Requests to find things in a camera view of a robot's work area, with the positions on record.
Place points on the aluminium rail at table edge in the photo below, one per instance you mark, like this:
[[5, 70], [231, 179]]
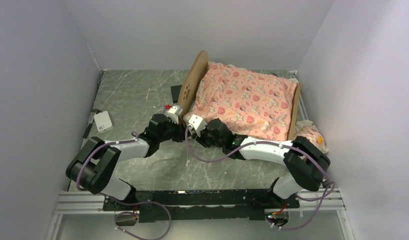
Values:
[[301, 104]]

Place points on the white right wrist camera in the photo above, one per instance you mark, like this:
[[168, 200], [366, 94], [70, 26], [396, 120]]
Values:
[[196, 125]]

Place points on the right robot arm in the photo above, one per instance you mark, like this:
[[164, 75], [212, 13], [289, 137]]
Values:
[[307, 165]]

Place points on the white small box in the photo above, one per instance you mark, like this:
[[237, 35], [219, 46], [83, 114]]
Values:
[[103, 121]]

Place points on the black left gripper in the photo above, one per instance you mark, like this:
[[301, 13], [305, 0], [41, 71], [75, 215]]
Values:
[[180, 130]]

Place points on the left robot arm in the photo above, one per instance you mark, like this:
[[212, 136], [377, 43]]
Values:
[[92, 169]]

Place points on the black rectangular box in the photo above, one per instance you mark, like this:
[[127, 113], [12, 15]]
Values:
[[175, 93]]

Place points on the pink checkered duck pillow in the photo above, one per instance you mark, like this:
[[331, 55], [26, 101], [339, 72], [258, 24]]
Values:
[[307, 129]]

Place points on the pink unicorn print mattress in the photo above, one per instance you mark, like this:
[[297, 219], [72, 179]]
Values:
[[247, 99]]

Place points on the black marker pen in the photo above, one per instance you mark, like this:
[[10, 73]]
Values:
[[88, 128]]

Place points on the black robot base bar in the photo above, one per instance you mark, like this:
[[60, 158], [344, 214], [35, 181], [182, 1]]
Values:
[[250, 204]]

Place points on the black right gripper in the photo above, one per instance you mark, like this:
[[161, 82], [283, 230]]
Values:
[[201, 138]]

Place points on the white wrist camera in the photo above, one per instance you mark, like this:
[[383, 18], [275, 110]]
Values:
[[173, 112], [196, 125]]

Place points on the wooden pet bed frame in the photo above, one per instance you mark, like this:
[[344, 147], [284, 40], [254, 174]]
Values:
[[191, 86]]

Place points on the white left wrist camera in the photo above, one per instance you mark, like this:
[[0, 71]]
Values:
[[173, 112]]

